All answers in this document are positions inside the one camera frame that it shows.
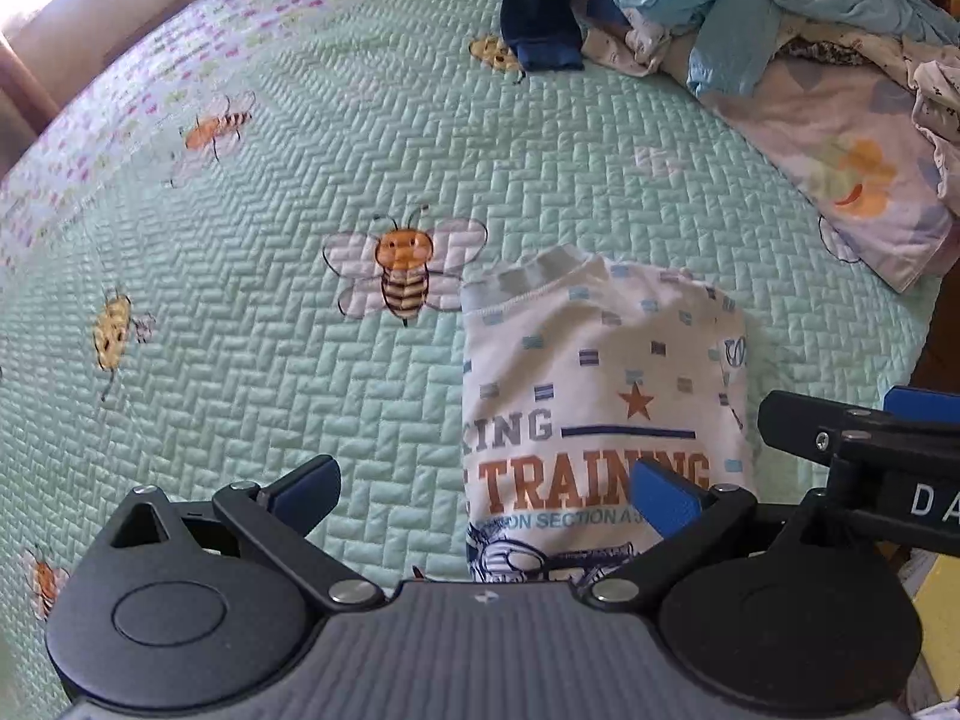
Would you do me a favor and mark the floral pillow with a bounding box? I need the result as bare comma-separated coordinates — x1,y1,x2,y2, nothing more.
700,18,958,293

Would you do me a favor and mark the green quilted bee bedspread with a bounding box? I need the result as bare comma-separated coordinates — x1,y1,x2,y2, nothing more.
2,0,940,718

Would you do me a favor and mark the pink curtain left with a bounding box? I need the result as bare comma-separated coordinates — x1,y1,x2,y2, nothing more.
0,36,60,176

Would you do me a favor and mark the white patterned garment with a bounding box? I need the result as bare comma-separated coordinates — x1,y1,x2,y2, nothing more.
583,0,958,206

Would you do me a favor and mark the light blue garment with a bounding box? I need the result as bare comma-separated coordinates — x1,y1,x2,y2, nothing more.
610,0,960,100

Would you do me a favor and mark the white letter-print shirt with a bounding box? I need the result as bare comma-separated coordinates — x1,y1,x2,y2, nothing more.
462,247,754,583

